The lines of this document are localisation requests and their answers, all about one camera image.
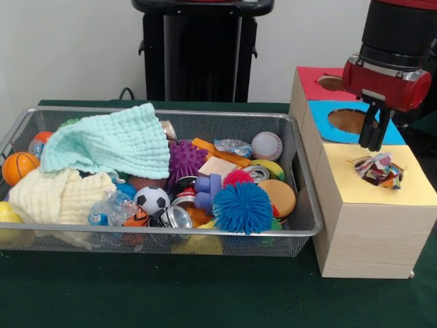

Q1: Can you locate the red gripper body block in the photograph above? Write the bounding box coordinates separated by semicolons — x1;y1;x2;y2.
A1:
342;54;432;113

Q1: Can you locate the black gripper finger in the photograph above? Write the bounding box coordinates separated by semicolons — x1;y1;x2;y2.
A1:
371;107;392;152
358;101;380;148

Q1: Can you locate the polka dot patterned cloth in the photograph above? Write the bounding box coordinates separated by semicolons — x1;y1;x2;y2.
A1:
354;152;403;190

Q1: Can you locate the blue spiky rubber ball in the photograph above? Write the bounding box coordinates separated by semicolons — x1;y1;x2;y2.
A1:
211;182;274;236

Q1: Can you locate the mint knitted cloth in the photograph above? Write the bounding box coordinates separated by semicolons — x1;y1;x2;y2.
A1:
39;102;171;180

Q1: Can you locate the cream knitted cloth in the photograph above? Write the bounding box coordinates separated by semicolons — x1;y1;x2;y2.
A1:
8;168;117;226

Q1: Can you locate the wooden three-hole sorting box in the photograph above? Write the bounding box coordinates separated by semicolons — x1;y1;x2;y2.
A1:
288;66;437;279

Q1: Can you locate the white baseball toy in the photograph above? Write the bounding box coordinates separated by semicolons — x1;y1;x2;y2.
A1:
251;131;283;161

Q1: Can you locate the yellow banana toy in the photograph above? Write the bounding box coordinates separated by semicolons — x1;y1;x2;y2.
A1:
251;159;285;181

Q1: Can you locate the toy burger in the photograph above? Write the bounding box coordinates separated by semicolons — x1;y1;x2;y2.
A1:
257;179;297;219

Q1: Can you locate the pale wooden block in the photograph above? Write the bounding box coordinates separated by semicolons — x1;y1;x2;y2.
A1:
197;156;242;178

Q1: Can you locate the purple spiky ball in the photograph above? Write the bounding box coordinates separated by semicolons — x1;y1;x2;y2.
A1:
167;139;208;185

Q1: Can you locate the small soccer ball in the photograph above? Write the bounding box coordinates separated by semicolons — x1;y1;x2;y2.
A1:
133;186;171;216

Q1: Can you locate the dark green tablecloth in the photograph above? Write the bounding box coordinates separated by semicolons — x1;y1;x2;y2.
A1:
0;98;437;328

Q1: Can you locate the orange basketball toy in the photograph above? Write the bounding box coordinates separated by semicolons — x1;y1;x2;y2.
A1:
1;152;41;187

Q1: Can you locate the wire mesh bin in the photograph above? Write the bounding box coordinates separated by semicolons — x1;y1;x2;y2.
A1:
0;105;324;260

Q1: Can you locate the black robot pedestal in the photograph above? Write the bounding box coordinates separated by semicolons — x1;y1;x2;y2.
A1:
131;0;276;103

